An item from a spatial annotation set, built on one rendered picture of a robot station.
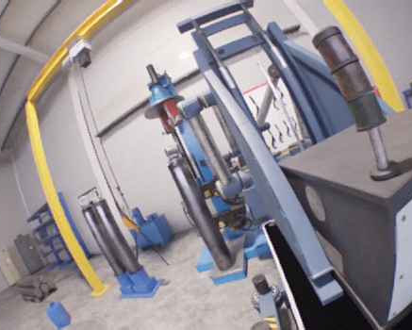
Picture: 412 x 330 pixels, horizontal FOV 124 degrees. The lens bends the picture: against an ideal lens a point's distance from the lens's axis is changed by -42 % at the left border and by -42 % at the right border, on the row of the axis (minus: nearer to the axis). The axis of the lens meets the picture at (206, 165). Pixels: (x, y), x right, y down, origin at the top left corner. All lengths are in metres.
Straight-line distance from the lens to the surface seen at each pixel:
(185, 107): 1.53
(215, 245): 2.08
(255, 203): 1.44
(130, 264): 2.80
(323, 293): 0.56
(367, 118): 0.28
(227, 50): 1.45
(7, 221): 11.81
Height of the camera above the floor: 1.32
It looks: level
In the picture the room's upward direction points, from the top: 25 degrees counter-clockwise
